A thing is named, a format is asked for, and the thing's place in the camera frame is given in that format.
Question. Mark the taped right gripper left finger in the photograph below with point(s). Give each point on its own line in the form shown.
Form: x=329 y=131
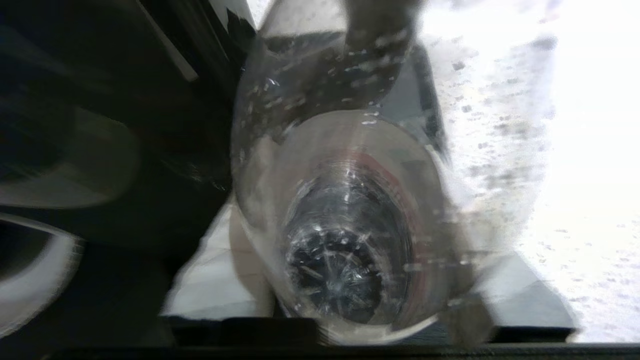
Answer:
x=215 y=285

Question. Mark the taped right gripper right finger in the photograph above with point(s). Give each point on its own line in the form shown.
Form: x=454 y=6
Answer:
x=530 y=300

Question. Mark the clear water bottle red cap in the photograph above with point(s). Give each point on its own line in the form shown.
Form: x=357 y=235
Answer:
x=350 y=225

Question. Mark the black electric kettle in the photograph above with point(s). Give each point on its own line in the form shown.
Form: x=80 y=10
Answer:
x=125 y=75

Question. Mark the black cup white inside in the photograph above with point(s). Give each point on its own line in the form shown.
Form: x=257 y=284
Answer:
x=60 y=160

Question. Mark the white saucer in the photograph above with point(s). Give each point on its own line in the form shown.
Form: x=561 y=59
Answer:
x=60 y=285

